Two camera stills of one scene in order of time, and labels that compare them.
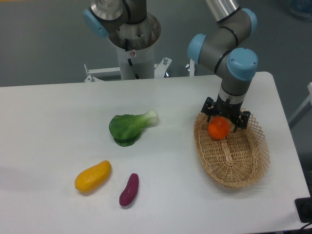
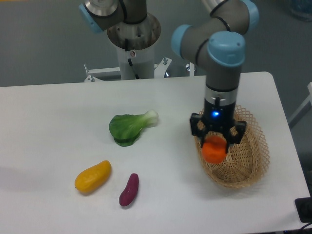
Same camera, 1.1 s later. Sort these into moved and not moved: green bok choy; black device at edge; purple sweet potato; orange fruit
Moved: orange fruit
Not moved: purple sweet potato; black device at edge; green bok choy
